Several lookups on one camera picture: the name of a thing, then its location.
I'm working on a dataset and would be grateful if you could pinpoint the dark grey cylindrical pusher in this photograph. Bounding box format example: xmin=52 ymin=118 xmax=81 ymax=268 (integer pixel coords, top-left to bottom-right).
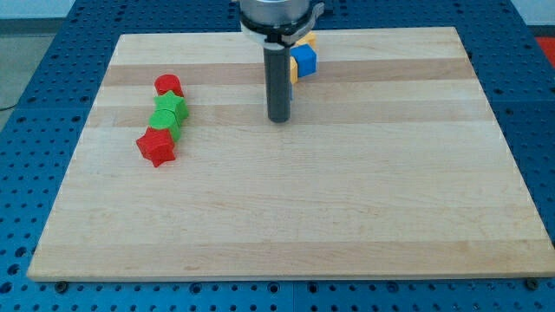
xmin=264 ymin=48 xmax=291 ymax=123

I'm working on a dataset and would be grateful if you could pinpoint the yellow block left of cube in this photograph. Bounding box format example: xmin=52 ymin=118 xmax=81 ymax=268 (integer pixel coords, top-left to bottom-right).
xmin=290 ymin=56 xmax=298 ymax=85

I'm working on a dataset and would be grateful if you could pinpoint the blue cube block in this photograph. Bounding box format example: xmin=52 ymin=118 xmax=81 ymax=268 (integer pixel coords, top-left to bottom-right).
xmin=291 ymin=44 xmax=317 ymax=78

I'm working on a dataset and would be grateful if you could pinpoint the yellow block behind cube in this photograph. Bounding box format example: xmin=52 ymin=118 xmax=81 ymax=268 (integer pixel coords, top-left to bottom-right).
xmin=295 ymin=31 xmax=317 ymax=50

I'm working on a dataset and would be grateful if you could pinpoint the red cylinder block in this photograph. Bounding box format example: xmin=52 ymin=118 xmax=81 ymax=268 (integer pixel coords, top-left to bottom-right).
xmin=154 ymin=74 xmax=185 ymax=97

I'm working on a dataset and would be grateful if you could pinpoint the green star block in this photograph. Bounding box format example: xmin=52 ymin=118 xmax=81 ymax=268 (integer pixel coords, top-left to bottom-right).
xmin=153 ymin=90 xmax=189 ymax=126

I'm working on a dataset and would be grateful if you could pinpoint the green cylinder block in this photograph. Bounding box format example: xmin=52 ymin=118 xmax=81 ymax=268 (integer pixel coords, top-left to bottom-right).
xmin=149 ymin=109 xmax=180 ymax=142

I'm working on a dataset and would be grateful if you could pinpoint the red star block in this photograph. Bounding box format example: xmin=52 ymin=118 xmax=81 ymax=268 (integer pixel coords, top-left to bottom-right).
xmin=135 ymin=127 xmax=176 ymax=167

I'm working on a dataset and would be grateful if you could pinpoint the wooden board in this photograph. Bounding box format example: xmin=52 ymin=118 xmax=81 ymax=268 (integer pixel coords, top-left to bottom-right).
xmin=28 ymin=27 xmax=554 ymax=282

